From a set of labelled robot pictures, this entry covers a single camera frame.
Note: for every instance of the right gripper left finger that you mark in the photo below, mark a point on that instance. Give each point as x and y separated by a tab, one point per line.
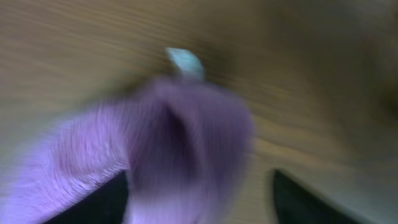
106	205

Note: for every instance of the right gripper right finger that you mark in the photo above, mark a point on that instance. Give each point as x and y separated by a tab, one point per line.
294	204

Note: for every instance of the purple microfiber cloth with tag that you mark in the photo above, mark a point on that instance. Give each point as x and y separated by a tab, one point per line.
182	142

